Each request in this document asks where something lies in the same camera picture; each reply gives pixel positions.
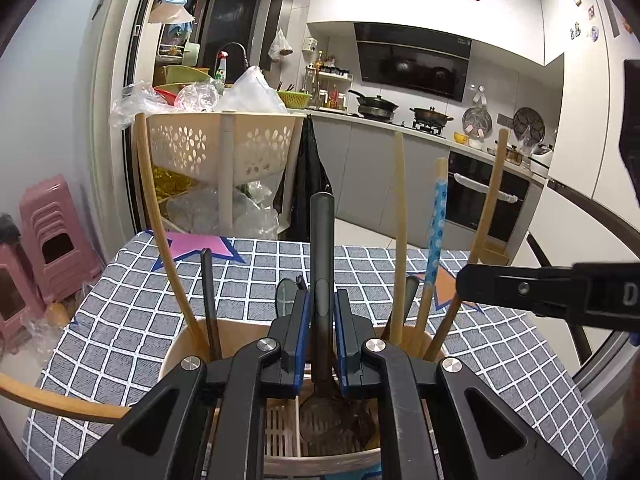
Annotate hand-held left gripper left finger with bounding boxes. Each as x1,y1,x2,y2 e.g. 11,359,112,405
62,287,313,480

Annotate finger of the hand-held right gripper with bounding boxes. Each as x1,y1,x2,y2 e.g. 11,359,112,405
456,261,577,319

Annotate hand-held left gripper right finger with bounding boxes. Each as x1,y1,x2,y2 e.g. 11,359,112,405
334,287,584,480

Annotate beige utensil holder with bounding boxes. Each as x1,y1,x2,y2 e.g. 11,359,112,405
157,314,452,480

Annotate blue patterned wooden utensil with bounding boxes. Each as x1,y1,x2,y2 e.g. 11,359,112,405
414,156,450,349

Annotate thin black utensil handle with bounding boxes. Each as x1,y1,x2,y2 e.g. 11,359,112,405
200,248,224,364

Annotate black spatula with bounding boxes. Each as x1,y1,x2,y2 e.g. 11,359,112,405
299,192,379,459

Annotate long curved wooden utensil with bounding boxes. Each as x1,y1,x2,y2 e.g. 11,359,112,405
135,112,203,353

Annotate orange star sticker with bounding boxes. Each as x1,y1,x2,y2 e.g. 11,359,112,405
412,265,484,314

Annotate built-in oven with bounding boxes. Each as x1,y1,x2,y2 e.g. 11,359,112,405
444,152,532,242

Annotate pale wooden stick utensil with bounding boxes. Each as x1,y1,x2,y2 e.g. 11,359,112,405
389,131,409,349

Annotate white rice cooker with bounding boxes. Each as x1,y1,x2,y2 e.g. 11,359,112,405
529,143,555,167

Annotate pink star sticker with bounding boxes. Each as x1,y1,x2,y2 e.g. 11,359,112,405
149,232,247,272

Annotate black trash bag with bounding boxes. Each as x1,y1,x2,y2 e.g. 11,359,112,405
289,115,335,244

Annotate dark round pan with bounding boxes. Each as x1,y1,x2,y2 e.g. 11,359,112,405
513,107,546,144

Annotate grey kitchen cabinets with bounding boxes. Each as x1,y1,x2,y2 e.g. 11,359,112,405
305,110,548,251

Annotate round metal steamer rack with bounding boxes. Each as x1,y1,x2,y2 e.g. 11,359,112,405
462,106,494,141

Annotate blue checked tablecloth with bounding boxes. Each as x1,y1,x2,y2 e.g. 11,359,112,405
22,230,609,480

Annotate white refrigerator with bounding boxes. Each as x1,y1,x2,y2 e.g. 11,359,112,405
525,0,640,283

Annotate cooking pot on stove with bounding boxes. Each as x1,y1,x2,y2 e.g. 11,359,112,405
409,105,454,129

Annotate cream plastic storage rack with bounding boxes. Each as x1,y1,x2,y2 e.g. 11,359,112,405
145,110,307,239

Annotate black wok with lid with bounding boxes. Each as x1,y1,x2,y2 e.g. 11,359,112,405
348,88,400,117

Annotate black range hood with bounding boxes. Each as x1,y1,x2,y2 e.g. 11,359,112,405
353,22,474,104

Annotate green colander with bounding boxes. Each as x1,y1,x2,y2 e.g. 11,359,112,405
276,90,314,110

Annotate clear plastic bags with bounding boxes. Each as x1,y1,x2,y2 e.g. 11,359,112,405
110,65,289,129

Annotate spice rack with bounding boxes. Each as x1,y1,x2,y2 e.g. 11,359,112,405
304,50,354,110

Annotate pink plastic stool stack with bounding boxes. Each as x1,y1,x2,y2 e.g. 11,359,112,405
19,174,104,307

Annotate green plastic basins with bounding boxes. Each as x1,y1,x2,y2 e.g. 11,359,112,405
164,42,214,87

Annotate dark pink plastic stool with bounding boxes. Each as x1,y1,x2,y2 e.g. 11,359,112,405
0,239,47,342

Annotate hanging plastic bag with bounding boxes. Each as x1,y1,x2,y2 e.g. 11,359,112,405
268,28,295,61

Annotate kitchen faucet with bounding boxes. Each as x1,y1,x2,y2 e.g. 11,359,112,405
220,42,250,74

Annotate dark grey utensil handle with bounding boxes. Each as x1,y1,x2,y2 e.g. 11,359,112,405
382,275,419,342

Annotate brown wooden utensil handle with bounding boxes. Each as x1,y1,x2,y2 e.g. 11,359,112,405
425,127,511,362

